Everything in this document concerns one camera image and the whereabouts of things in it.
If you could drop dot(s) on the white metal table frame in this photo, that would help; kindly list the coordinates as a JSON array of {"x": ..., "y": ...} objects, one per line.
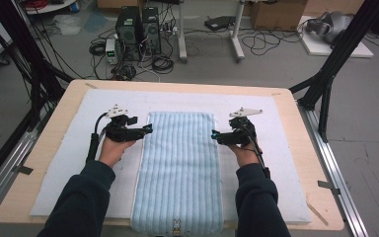
[{"x": 181, "y": 33}]

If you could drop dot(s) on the person's right hand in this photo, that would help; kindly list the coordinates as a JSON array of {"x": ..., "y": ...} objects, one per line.
[{"x": 246, "y": 155}]

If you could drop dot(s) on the black computer tower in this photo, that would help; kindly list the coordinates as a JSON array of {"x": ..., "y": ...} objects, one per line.
[
  {"x": 151, "y": 29},
  {"x": 128, "y": 28}
]

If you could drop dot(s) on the white power supply unit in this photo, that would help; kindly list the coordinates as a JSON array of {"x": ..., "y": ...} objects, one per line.
[{"x": 111, "y": 51}]

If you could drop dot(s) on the cardboard box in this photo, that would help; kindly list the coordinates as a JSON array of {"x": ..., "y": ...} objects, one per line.
[{"x": 276, "y": 15}]

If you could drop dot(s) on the white floor board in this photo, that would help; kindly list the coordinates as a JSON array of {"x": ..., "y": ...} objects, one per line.
[{"x": 342, "y": 51}]

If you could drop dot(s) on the black metal frame strut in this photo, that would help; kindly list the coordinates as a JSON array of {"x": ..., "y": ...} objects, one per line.
[
  {"x": 23, "y": 49},
  {"x": 342, "y": 46}
]

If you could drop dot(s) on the white foam mat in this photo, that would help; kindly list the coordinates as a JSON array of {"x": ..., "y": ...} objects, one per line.
[{"x": 184, "y": 98}]

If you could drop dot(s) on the black flat box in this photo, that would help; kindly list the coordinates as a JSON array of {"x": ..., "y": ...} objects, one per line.
[{"x": 218, "y": 22}]

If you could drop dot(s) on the aluminium rail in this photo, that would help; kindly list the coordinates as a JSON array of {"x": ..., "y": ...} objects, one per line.
[
  {"x": 6, "y": 164},
  {"x": 335, "y": 171}
]

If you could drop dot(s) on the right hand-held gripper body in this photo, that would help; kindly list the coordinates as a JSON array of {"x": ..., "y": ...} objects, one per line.
[{"x": 243, "y": 136}]

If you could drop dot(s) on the black tape piece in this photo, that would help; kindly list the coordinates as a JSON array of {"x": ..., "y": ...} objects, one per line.
[
  {"x": 329, "y": 187},
  {"x": 23, "y": 170}
]

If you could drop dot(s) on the grey rounded device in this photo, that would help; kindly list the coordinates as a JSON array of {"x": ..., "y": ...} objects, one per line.
[{"x": 330, "y": 24}]

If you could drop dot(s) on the person's left hand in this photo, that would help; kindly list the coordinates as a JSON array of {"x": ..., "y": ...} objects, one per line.
[{"x": 113, "y": 152}]

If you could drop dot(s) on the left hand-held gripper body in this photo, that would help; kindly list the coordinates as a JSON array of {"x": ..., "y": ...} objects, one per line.
[{"x": 121, "y": 133}]

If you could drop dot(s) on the white round table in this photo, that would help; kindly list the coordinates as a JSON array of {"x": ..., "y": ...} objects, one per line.
[{"x": 51, "y": 7}]

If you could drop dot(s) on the clear plastic sheet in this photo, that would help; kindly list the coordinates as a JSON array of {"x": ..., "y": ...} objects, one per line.
[{"x": 66, "y": 24}]

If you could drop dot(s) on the blue striped towel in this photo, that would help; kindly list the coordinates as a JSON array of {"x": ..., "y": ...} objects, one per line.
[{"x": 177, "y": 164}]

